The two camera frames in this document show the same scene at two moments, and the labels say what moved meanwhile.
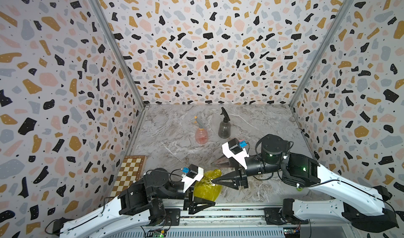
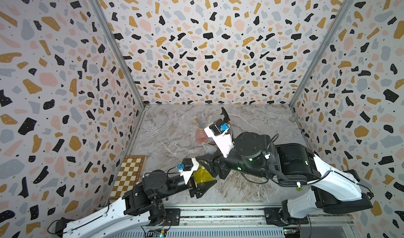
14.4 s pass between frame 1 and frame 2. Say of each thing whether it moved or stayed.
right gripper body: moved
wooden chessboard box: stayed
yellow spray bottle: moved
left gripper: moved
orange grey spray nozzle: stayed
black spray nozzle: stayed
